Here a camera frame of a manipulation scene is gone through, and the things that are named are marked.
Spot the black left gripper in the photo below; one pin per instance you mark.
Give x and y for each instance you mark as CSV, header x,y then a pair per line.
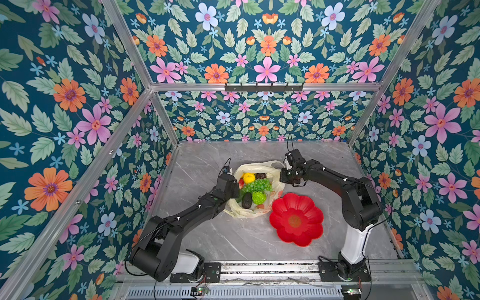
x,y
235,187

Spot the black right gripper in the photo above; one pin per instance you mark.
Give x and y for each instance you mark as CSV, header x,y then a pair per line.
x,y
289,175

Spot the yellowish translucent plastic bag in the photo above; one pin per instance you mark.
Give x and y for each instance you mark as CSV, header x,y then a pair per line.
x,y
272,170

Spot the yellow bumpy fruit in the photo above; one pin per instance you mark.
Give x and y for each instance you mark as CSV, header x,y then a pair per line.
x,y
248,178

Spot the dark rough avocado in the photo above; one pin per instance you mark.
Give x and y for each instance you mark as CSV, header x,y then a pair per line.
x,y
247,201

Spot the dark brown fruit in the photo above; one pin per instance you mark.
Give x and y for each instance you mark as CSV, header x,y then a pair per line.
x,y
260,176

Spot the light green custard apple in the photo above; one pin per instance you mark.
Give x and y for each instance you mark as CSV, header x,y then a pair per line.
x,y
259,198

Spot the red flower-shaped plastic plate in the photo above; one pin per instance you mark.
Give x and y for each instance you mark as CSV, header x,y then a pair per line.
x,y
297,219

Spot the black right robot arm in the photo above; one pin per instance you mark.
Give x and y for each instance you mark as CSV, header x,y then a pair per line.
x,y
361,207

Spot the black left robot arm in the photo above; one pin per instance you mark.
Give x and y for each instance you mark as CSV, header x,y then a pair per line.
x,y
158,251

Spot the red fruit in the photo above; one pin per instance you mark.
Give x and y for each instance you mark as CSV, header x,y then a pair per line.
x,y
241,183

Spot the green grape bunch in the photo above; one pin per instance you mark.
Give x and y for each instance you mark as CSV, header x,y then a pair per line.
x,y
259,185

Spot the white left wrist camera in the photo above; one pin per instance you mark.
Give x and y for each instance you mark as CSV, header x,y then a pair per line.
x,y
226,170

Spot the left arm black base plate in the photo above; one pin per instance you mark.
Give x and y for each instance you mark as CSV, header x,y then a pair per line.
x,y
209,272

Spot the black hook rail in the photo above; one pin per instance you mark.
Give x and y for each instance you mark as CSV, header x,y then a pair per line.
x,y
264,87

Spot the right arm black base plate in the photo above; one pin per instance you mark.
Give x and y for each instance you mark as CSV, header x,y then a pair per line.
x,y
342,271

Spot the aluminium frame rail base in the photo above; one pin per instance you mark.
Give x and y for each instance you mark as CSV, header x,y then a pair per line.
x,y
381,279

